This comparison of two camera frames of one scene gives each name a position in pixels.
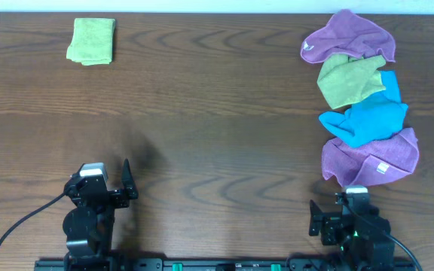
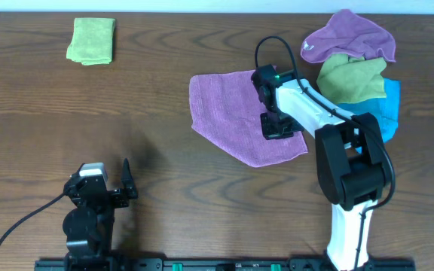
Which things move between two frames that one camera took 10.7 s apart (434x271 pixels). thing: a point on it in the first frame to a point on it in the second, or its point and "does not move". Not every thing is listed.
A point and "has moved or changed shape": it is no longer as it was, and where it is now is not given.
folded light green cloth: (92, 42) does not move
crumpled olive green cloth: (343, 80) does not move
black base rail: (324, 264) does not move
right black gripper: (329, 223) to (271, 134)
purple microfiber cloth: (372, 163) has moved or changed shape
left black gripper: (120, 196) does not move
